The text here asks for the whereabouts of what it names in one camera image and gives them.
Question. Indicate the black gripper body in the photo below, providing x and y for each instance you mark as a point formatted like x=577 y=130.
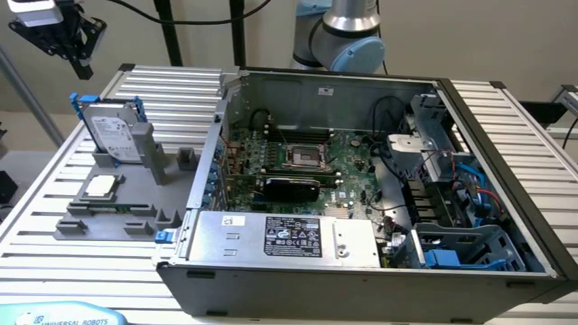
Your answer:
x=61 y=34

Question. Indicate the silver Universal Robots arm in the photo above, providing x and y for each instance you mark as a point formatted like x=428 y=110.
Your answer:
x=348 y=30

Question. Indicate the hard disk in blue carrier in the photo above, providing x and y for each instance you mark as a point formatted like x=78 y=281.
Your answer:
x=111 y=128

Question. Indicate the grey disk bay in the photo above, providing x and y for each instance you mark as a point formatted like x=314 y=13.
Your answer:
x=474 y=237

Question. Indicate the black stand pole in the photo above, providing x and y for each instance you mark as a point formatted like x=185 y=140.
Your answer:
x=171 y=37
x=238 y=40

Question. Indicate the silver CPU chip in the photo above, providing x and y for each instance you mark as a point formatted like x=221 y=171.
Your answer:
x=103 y=186

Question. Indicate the black device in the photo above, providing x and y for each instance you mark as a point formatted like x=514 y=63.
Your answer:
x=7 y=188

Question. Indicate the grey plastic parts rack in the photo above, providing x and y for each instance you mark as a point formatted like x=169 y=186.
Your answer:
x=135 y=189

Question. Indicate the green RAM stick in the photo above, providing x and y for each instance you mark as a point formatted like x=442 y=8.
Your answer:
x=118 y=209

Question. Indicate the CPU socket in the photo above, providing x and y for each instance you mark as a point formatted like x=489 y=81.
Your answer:
x=305 y=156

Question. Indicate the blue case latch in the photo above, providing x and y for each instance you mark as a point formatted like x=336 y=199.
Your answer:
x=163 y=236

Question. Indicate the black graphics card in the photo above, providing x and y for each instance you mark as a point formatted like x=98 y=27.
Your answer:
x=292 y=188

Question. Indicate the green motherboard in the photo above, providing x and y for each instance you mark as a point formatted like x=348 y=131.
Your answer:
x=353 y=169

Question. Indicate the silver power supply unit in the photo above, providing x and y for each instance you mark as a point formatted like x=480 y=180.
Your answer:
x=253 y=240

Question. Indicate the Universal Robots teach pendant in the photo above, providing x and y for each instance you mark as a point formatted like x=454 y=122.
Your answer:
x=59 y=315

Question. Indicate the grey metal drive cage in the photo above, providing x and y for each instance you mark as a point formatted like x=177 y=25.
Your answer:
x=426 y=135

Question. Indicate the open black PC case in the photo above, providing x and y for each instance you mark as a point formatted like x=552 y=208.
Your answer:
x=289 y=291

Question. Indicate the black box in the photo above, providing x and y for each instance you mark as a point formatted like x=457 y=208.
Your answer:
x=542 y=111

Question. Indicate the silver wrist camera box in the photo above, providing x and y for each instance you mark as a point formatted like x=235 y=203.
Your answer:
x=37 y=11

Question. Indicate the aluminium frame post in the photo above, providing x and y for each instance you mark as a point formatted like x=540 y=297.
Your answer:
x=27 y=98

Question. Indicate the aluminium profile rail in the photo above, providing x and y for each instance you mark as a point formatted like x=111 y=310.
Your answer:
x=567 y=96

